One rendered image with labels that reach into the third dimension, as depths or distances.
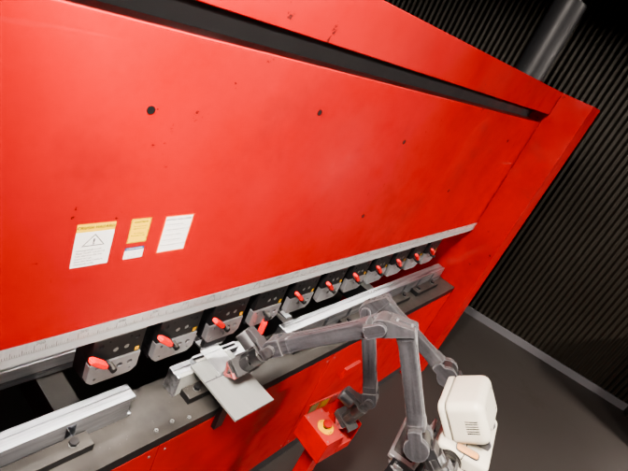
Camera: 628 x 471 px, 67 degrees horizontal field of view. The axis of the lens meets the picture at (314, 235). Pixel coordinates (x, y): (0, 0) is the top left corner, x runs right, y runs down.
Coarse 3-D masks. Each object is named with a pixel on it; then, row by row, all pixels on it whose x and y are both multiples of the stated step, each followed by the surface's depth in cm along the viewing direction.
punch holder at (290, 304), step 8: (304, 280) 187; (312, 280) 192; (288, 288) 187; (296, 288) 186; (304, 288) 191; (312, 288) 196; (288, 296) 187; (304, 296) 194; (288, 304) 188; (296, 304) 193; (288, 312) 192
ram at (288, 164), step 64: (0, 0) 67; (64, 0) 74; (0, 64) 72; (64, 64) 78; (128, 64) 86; (192, 64) 95; (256, 64) 107; (320, 64) 125; (0, 128) 77; (64, 128) 84; (128, 128) 93; (192, 128) 104; (256, 128) 118; (320, 128) 137; (384, 128) 163; (448, 128) 200; (512, 128) 260; (0, 192) 83; (64, 192) 91; (128, 192) 102; (192, 192) 115; (256, 192) 133; (320, 192) 157; (384, 192) 192; (448, 192) 245; (0, 256) 90; (64, 256) 100; (192, 256) 130; (256, 256) 152; (320, 256) 184; (0, 320) 98; (64, 320) 110
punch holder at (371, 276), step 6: (378, 258) 230; (384, 258) 235; (390, 258) 241; (372, 264) 232; (378, 264) 235; (384, 264) 241; (372, 270) 233; (384, 270) 245; (366, 276) 235; (372, 276) 237; (378, 276) 244; (366, 282) 237
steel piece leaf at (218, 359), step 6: (210, 354) 175; (216, 354) 176; (222, 354) 177; (210, 360) 173; (216, 360) 174; (222, 360) 175; (228, 360) 176; (216, 366) 171; (222, 366) 172; (222, 372) 168; (228, 372) 171
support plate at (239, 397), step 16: (192, 368) 167; (208, 368) 169; (208, 384) 163; (224, 384) 166; (240, 384) 169; (256, 384) 172; (224, 400) 160; (240, 400) 163; (256, 400) 165; (272, 400) 168; (240, 416) 157
